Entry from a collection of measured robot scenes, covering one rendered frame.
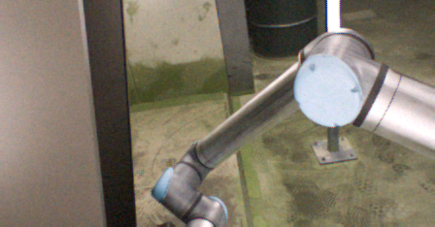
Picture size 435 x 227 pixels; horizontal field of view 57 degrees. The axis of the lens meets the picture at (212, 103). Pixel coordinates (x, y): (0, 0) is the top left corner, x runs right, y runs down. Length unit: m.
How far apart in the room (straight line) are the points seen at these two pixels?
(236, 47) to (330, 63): 2.11
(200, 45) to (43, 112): 2.31
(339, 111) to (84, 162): 0.41
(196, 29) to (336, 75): 2.09
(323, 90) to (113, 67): 0.59
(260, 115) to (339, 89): 0.32
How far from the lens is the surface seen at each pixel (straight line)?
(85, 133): 0.47
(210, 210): 1.09
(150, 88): 2.88
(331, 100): 0.68
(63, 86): 0.45
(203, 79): 2.83
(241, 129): 1.00
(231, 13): 2.68
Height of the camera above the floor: 1.39
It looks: 29 degrees down
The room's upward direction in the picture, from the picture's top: 11 degrees counter-clockwise
